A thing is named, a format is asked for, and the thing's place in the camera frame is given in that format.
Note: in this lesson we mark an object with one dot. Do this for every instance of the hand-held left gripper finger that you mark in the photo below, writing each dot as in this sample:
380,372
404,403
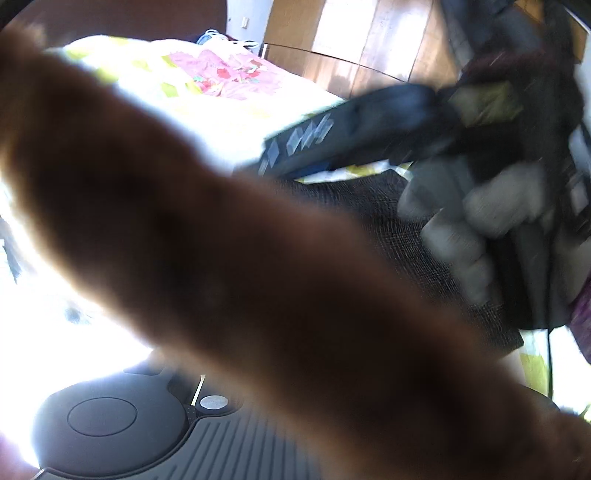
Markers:
178,385

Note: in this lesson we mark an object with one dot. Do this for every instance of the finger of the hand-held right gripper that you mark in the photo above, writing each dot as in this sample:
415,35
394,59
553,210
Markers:
341,134

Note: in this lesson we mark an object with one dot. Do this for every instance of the dark grey pants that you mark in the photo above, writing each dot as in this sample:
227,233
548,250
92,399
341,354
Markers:
369,217

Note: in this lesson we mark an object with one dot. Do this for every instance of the person's right hand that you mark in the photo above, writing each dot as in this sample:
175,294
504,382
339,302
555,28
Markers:
461,240

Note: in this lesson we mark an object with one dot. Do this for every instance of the wooden wardrobe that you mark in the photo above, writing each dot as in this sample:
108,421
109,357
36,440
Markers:
392,46

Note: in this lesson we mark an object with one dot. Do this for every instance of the brown fuzzy cloth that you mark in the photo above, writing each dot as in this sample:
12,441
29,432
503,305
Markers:
277,300

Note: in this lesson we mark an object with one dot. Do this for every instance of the white and blue cloth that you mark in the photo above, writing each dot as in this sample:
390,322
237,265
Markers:
221,38

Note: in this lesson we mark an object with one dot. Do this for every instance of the yellow checkered blanket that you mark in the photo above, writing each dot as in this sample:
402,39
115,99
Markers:
152,78

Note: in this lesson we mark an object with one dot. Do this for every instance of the dark wooden headboard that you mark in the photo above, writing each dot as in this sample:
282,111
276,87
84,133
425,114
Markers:
138,18

